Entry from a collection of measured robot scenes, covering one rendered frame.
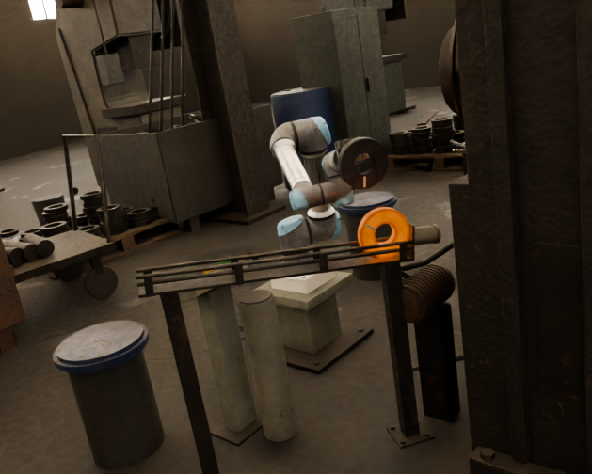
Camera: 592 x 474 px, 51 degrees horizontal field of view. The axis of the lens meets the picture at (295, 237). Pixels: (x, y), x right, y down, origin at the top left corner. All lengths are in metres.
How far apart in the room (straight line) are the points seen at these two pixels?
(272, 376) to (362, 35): 4.27
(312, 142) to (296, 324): 0.78
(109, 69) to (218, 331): 5.11
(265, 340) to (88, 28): 5.75
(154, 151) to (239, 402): 2.90
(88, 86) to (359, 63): 3.24
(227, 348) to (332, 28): 3.87
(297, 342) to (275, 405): 0.62
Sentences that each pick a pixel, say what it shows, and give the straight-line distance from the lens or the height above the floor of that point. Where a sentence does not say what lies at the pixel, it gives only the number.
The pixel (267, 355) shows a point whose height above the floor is 0.33.
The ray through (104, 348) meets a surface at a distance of 2.18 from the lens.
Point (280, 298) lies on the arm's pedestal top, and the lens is 2.60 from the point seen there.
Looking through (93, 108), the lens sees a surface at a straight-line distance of 7.60.
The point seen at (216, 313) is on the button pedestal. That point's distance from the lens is 2.12.
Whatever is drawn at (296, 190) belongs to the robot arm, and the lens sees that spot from 2.15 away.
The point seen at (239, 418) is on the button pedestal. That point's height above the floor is 0.06.
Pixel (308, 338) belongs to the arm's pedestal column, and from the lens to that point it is 2.68.
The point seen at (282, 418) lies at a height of 0.09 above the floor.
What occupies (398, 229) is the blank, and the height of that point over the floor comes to 0.71.
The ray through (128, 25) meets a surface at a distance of 7.17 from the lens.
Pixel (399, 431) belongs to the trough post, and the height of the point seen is 0.01.
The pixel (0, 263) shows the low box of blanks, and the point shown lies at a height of 0.45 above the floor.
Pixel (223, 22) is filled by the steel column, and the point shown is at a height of 1.52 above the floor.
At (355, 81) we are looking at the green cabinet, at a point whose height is 0.88.
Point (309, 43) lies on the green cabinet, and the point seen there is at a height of 1.26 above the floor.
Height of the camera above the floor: 1.28
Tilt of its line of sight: 17 degrees down
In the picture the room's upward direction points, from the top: 9 degrees counter-clockwise
